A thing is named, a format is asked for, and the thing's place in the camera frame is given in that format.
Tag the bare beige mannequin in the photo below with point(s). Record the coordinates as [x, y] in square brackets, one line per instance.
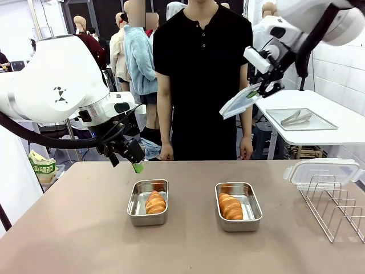
[225, 5]

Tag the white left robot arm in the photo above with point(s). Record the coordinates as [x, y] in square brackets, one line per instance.
[42, 91]

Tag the person in black shirt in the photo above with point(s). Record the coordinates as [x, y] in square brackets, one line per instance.
[202, 85]

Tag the person's left forearm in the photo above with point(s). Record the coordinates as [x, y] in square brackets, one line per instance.
[246, 128]

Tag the white side table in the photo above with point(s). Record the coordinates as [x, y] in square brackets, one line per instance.
[350, 114]

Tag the blue cloth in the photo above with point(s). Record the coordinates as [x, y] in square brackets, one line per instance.
[151, 151]

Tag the mannequin in beige shirt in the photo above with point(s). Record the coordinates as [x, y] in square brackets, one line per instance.
[117, 54]

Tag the steel rectangular container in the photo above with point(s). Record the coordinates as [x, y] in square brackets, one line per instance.
[251, 211]
[137, 199]

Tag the steel tray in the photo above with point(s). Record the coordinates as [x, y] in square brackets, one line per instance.
[319, 122]

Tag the yellow green snack bag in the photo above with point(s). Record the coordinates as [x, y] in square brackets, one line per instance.
[42, 168]

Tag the mannequin in white shirt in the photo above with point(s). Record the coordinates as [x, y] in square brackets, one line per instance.
[269, 10]

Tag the seated person in black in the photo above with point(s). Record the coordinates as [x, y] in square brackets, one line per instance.
[3, 58]

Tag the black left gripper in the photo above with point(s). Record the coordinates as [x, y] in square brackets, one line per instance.
[129, 125]

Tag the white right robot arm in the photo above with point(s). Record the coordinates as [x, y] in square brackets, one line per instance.
[342, 23]

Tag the golden croissant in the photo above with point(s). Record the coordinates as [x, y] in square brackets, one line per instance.
[156, 204]
[231, 207]

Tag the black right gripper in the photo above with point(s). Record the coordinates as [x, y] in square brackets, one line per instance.
[275, 71]

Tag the person's left hand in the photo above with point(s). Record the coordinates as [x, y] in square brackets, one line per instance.
[246, 149]

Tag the steel tongs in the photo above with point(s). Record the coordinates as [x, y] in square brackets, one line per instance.
[293, 119]

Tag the clear plastic snap lid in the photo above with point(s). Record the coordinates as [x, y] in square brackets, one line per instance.
[322, 171]
[236, 105]

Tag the person's right hand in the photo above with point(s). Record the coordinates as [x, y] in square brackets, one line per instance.
[167, 152]

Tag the mannequin in dark red top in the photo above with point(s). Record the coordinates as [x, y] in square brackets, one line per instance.
[95, 47]

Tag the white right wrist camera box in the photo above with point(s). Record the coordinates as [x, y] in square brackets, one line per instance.
[256, 60]

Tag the person's right forearm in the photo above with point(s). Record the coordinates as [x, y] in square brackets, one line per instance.
[165, 122]

